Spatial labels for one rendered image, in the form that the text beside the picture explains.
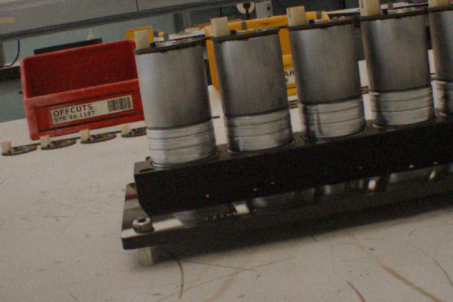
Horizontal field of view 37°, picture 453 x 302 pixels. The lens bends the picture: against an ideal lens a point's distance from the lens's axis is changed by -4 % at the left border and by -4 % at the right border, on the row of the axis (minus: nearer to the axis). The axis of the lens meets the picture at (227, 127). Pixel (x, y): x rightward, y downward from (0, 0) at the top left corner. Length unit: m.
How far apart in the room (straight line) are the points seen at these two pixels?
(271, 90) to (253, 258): 0.07
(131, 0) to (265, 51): 2.28
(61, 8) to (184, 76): 2.27
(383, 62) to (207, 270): 0.10
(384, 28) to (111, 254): 0.12
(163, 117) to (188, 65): 0.02
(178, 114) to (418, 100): 0.09
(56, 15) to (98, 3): 0.16
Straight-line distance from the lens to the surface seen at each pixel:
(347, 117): 0.25
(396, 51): 0.26
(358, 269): 0.19
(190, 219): 0.21
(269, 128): 0.24
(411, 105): 0.26
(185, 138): 0.24
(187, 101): 0.24
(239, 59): 0.24
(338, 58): 0.25
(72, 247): 0.24
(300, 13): 0.25
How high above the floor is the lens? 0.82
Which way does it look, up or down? 9 degrees down
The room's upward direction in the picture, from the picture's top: 8 degrees counter-clockwise
